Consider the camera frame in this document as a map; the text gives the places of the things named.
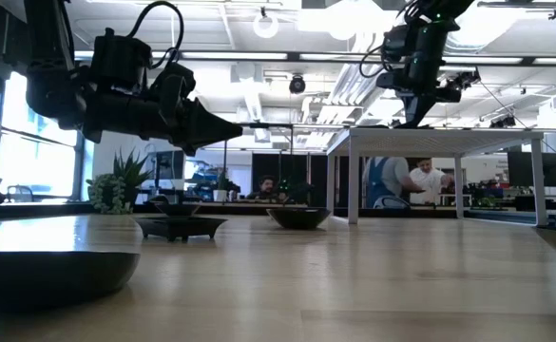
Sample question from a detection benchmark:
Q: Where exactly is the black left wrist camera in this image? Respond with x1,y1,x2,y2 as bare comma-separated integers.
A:
90,27,154,94

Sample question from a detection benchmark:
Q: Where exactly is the small green potted plant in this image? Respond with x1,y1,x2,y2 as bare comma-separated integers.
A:
86,148,154,216

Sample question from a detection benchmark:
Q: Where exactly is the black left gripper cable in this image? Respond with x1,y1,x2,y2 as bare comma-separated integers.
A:
127,0,186,67

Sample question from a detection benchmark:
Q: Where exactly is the ceiling light strip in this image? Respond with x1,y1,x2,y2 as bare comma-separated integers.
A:
441,56,524,66
175,50,289,61

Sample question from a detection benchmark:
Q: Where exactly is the white ring light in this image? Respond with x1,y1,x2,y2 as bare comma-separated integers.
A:
252,12,279,40

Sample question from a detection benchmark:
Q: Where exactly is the person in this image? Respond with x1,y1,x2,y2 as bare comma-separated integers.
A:
362,156,426,210
408,157,455,206
246,174,288,201

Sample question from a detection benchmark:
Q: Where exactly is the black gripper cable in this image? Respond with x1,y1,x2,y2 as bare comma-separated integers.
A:
127,0,186,67
358,42,389,80

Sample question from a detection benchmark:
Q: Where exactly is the black ceiling spotlight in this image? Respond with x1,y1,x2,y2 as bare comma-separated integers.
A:
448,68,482,102
489,115,517,129

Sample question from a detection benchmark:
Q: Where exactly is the black gantry frame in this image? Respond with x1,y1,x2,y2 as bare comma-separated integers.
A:
220,122,296,205

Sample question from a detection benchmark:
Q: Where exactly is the black ceiling dome camera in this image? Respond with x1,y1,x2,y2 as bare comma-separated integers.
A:
288,74,307,95

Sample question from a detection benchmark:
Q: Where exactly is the black teardrop mini plate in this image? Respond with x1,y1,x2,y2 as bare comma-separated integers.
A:
0,250,142,313

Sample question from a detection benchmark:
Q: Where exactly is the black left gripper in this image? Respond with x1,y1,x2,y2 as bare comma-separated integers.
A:
82,62,244,156

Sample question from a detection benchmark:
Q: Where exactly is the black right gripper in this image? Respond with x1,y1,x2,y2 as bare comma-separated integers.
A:
376,21,462,128

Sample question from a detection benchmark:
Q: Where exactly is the black partition screen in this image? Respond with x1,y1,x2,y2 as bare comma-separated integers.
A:
251,152,329,208

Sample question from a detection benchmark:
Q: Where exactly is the black monitor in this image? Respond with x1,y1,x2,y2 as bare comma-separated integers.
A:
507,150,556,188
146,149,186,181

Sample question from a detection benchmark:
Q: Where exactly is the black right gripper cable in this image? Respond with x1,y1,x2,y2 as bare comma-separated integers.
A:
358,42,389,80

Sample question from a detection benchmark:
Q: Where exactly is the black square mini plate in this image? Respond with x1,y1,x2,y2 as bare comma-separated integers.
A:
133,216,229,242

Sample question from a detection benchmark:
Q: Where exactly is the grey office chair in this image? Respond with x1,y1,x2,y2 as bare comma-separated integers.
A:
6,183,35,203

